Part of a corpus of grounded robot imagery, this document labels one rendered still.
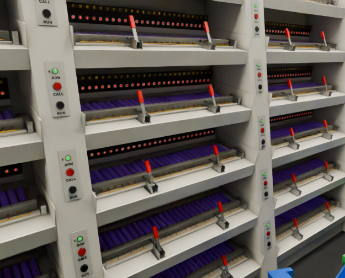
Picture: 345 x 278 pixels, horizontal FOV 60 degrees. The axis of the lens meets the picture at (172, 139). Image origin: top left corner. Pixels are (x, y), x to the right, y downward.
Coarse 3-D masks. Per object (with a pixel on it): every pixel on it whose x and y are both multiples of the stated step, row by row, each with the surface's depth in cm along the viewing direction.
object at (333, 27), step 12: (312, 24) 153; (324, 24) 148; (336, 24) 144; (312, 36) 154; (336, 36) 145; (312, 72) 157; (324, 72) 152; (336, 72) 147; (324, 108) 155; (336, 108) 150; (336, 156) 154; (336, 192) 157
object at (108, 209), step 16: (176, 144) 108; (224, 144) 119; (240, 144) 112; (96, 160) 91; (112, 160) 94; (240, 160) 110; (160, 176) 94; (192, 176) 96; (208, 176) 97; (224, 176) 100; (240, 176) 106; (112, 192) 83; (128, 192) 84; (144, 192) 85; (160, 192) 86; (176, 192) 89; (192, 192) 94; (96, 208) 74; (112, 208) 77; (128, 208) 80; (144, 208) 84
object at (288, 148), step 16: (304, 112) 153; (272, 128) 137; (288, 128) 141; (304, 128) 145; (320, 128) 145; (336, 128) 150; (272, 144) 124; (288, 144) 127; (304, 144) 131; (320, 144) 133; (336, 144) 143; (272, 160) 114; (288, 160) 122
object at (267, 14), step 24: (0, 0) 77; (72, 0) 88; (96, 0) 92; (120, 0) 96; (144, 0) 101; (168, 0) 107; (192, 0) 113; (0, 24) 78; (0, 72) 78; (96, 72) 93; (120, 72) 98; (24, 168) 83
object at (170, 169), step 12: (204, 156) 104; (228, 156) 109; (156, 168) 93; (168, 168) 94; (180, 168) 97; (108, 180) 84; (120, 180) 85; (132, 180) 87; (96, 192) 81; (108, 192) 82
